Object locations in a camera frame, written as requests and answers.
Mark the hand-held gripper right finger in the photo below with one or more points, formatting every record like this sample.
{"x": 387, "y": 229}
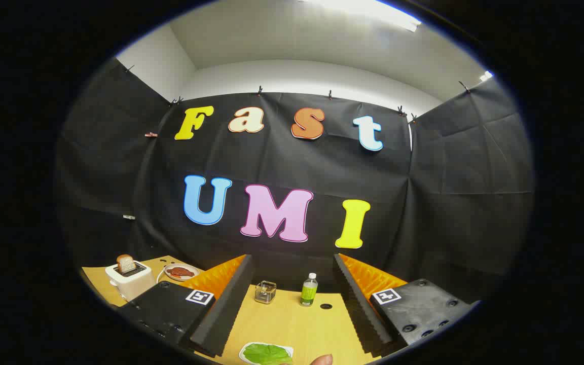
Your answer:
{"x": 360, "y": 309}

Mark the green lettuce leaf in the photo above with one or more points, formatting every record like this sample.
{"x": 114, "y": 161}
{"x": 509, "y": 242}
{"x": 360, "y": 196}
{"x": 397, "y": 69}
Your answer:
{"x": 266, "y": 355}

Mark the round plate with meat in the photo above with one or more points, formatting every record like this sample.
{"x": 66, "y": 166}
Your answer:
{"x": 173, "y": 277}

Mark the green label plastic bottle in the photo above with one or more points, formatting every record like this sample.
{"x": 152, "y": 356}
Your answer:
{"x": 308, "y": 293}

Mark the toasted bread slice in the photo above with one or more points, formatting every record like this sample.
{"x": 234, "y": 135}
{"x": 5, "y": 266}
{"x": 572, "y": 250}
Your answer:
{"x": 126, "y": 264}

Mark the pink round plate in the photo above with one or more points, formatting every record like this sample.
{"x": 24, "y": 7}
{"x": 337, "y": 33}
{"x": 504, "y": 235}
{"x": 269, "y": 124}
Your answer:
{"x": 242, "y": 352}

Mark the red meat piece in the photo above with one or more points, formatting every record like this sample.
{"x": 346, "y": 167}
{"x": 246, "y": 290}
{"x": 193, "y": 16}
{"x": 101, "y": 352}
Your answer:
{"x": 181, "y": 272}

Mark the black backdrop cloth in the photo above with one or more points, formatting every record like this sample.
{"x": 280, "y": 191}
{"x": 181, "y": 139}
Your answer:
{"x": 322, "y": 167}

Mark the white toaster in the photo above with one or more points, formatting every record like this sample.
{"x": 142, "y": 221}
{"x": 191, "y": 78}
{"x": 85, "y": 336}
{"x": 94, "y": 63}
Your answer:
{"x": 132, "y": 285}

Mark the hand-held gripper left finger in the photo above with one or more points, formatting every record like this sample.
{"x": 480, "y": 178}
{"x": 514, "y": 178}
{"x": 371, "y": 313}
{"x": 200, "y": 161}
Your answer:
{"x": 226, "y": 309}

